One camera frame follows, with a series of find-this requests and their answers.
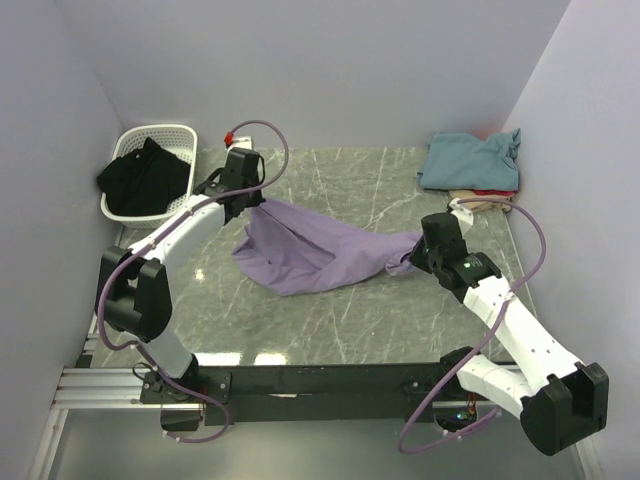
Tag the aluminium rail frame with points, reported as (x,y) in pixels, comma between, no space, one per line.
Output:
(90,390)

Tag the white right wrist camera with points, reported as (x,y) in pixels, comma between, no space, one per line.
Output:
(464,215)

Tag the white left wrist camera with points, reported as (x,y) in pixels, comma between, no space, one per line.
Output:
(233,140)

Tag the teal folded t shirt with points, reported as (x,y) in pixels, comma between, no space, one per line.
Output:
(461,161)

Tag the black t shirt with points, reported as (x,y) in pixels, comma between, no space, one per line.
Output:
(143,182)

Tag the purple t shirt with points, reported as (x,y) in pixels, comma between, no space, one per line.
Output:
(292,250)

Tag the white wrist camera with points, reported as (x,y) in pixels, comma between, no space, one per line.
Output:
(464,215)
(233,140)

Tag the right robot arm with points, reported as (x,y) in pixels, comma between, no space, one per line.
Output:
(558,399)

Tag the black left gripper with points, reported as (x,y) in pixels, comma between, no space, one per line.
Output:
(257,199)

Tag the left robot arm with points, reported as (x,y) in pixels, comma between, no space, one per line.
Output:
(199,217)

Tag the tan folded t shirt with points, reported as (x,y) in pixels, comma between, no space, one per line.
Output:
(478,204)

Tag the white laundry basket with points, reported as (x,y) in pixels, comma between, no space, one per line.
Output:
(180,140)

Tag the red folded t shirt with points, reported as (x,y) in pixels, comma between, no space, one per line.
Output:
(494,193)

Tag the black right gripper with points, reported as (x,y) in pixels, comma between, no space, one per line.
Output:
(416,257)

